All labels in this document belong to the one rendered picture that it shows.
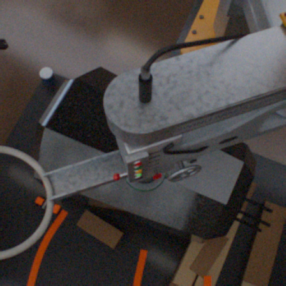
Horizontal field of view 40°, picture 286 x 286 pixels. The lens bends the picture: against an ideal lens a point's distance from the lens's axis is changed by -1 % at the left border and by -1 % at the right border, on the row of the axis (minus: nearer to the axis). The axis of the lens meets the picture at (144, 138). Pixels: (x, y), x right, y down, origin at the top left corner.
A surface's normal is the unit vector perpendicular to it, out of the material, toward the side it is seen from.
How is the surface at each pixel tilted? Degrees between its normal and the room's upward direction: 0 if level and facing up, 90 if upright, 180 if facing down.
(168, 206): 45
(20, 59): 0
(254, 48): 0
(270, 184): 0
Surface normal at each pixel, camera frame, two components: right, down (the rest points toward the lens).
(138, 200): -0.29, 0.36
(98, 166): 0.03, -0.35
